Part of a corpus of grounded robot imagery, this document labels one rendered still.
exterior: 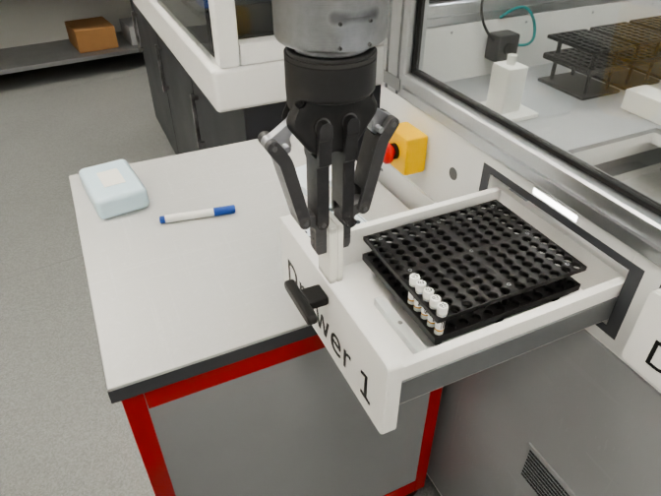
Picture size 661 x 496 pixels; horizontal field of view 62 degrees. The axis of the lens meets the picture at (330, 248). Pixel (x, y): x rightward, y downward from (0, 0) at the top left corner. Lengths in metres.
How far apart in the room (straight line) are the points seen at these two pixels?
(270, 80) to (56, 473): 1.15
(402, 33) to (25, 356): 1.54
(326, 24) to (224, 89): 0.95
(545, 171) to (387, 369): 0.38
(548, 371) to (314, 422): 0.40
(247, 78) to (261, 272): 0.60
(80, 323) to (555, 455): 1.58
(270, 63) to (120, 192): 0.50
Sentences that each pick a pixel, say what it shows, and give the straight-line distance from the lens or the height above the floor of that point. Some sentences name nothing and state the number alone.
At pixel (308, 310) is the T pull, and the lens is 0.61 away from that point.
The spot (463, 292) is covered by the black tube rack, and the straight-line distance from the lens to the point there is 0.66.
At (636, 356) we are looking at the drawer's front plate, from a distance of 0.75.
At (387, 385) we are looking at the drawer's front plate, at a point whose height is 0.90.
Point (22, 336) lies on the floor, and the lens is 2.12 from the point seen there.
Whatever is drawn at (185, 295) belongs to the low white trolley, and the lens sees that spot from 0.88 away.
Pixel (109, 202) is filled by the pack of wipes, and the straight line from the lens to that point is 1.08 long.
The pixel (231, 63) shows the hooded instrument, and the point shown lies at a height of 0.92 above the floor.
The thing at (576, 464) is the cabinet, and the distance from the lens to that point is 0.96.
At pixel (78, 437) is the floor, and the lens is 1.75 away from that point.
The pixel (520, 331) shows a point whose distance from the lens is 0.67.
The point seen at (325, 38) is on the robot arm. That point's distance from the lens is 0.42.
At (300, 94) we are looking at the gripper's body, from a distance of 0.45.
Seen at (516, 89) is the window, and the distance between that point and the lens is 0.83.
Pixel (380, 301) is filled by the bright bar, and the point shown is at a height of 0.85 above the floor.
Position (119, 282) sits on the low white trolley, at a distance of 0.94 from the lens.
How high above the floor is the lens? 1.33
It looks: 37 degrees down
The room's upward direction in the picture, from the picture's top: straight up
